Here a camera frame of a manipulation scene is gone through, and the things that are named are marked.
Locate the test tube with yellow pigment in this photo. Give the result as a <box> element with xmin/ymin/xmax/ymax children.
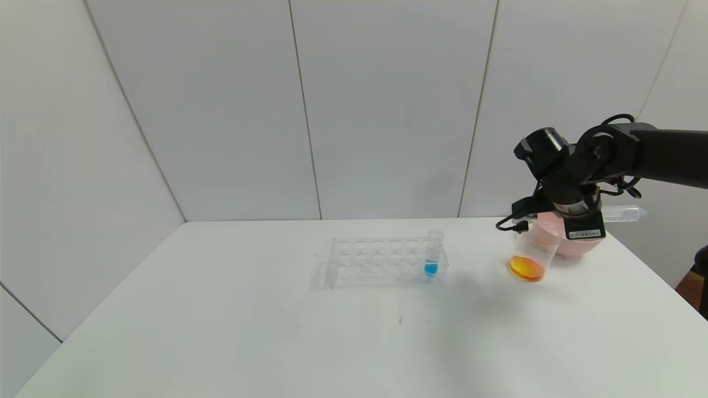
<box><xmin>602</xmin><ymin>206</ymin><xmax>647</xmax><ymax>223</ymax></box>

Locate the clear acrylic test tube rack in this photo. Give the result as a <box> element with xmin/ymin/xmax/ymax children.
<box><xmin>326</xmin><ymin>237</ymin><xmax>449</xmax><ymax>290</ymax></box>

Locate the test tube with blue pigment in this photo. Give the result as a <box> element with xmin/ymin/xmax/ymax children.
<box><xmin>425</xmin><ymin>231</ymin><xmax>444</xmax><ymax>278</ymax></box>

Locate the clear plastic beaker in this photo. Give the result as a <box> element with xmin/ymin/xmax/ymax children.
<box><xmin>508</xmin><ymin>222</ymin><xmax>559</xmax><ymax>282</ymax></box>

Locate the pink plastic bowl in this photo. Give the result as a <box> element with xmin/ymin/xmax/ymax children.
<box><xmin>531</xmin><ymin>213</ymin><xmax>605</xmax><ymax>257</ymax></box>

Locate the black camera cable loop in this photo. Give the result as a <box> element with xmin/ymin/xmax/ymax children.
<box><xmin>495</xmin><ymin>213</ymin><xmax>530</xmax><ymax>233</ymax></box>

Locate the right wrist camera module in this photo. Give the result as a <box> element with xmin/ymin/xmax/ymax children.
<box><xmin>511</xmin><ymin>195</ymin><xmax>554</xmax><ymax>223</ymax></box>

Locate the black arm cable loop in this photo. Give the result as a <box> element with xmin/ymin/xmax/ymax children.
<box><xmin>600</xmin><ymin>113</ymin><xmax>643</xmax><ymax>200</ymax></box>

